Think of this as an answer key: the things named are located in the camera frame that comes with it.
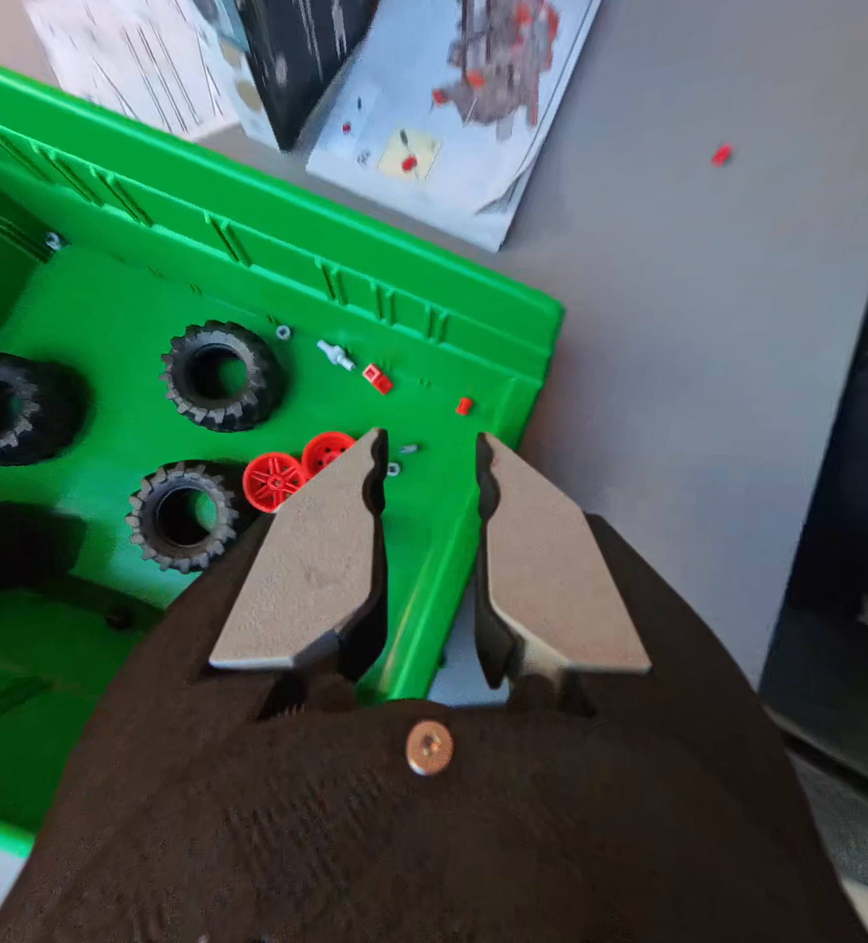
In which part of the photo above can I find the green plastic bin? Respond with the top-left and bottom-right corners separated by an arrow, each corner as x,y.
0,52 -> 567,860

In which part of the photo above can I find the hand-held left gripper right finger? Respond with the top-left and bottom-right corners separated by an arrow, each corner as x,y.
474,432 -> 654,691

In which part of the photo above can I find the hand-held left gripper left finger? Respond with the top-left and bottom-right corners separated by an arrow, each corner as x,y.
209,429 -> 391,685

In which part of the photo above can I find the open instruction booklet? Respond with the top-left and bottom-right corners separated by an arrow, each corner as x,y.
306,0 -> 604,254

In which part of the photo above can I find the black toy set box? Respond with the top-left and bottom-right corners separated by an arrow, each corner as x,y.
241,0 -> 381,153

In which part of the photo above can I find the black lego tyre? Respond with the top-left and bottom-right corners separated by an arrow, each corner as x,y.
0,352 -> 90,468
126,460 -> 243,576
160,320 -> 285,436
0,504 -> 86,595

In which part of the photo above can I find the red lego wheel rim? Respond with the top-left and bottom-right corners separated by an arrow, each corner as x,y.
301,432 -> 359,480
242,451 -> 311,514

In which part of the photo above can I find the white sticker sheet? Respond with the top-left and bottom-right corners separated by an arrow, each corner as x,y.
25,0 -> 248,142

